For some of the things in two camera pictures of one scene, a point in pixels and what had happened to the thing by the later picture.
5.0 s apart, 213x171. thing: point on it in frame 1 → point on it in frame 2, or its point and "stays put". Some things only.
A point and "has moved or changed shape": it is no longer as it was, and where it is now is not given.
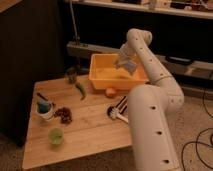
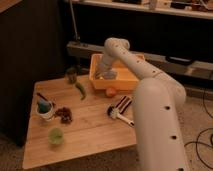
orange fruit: (110, 92) stays put
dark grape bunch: (64, 114) stays put
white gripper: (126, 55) → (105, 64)
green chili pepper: (82, 90) stays put
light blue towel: (130, 66) has moved or changed shape
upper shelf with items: (189, 8) stays put
